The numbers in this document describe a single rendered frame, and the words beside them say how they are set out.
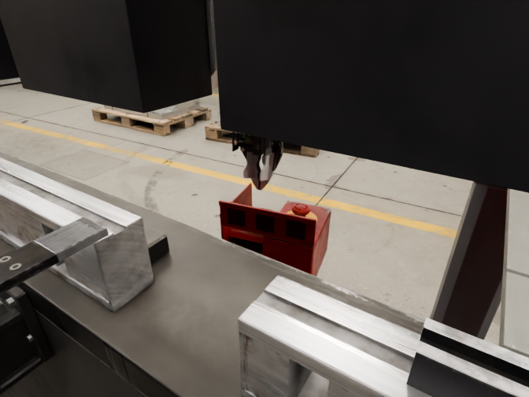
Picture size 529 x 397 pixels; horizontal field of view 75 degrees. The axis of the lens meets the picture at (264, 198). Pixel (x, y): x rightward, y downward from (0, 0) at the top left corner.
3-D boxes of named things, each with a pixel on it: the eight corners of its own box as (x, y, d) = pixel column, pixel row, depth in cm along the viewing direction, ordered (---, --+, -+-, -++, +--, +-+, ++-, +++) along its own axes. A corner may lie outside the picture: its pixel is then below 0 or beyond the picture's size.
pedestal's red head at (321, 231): (327, 250, 84) (334, 184, 75) (309, 294, 71) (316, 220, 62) (251, 233, 90) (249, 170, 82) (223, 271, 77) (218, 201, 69)
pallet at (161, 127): (212, 119, 429) (211, 107, 422) (164, 136, 369) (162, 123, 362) (145, 106, 484) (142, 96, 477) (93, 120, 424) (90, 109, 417)
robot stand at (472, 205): (422, 331, 144) (476, 156, 107) (471, 349, 137) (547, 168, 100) (416, 365, 130) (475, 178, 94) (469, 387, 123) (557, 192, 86)
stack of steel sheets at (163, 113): (199, 108, 420) (199, 103, 418) (161, 120, 373) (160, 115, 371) (143, 98, 466) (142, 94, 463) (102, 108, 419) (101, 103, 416)
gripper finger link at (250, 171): (238, 194, 73) (238, 152, 70) (249, 185, 78) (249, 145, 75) (251, 197, 72) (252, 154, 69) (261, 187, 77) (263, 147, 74)
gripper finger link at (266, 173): (251, 197, 72) (252, 154, 69) (261, 187, 77) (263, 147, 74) (264, 199, 71) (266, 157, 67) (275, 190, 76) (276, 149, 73)
